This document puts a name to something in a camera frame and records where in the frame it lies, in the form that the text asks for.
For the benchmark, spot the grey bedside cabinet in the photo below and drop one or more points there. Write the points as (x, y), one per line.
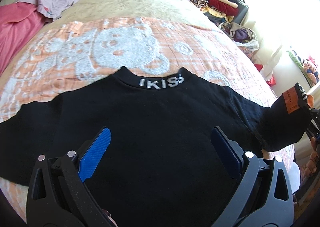
(242, 11)

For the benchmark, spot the right hand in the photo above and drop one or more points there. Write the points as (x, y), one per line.
(311, 166)

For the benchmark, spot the orange white patterned blanket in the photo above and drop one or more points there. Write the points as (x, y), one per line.
(64, 56)

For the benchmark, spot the white curtain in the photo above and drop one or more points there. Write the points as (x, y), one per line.
(281, 24)

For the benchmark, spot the black IKISS sweatshirt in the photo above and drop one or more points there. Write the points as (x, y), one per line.
(160, 168)

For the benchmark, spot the pink blanket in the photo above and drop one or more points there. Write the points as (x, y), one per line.
(19, 23)

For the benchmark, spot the beige bed sheet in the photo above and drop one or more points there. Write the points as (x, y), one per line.
(181, 11)

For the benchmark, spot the floral basket of clothes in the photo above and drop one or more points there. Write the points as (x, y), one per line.
(242, 36)

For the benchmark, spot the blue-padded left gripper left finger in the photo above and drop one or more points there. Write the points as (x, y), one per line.
(57, 194)

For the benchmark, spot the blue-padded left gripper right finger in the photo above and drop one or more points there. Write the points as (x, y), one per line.
(263, 196)

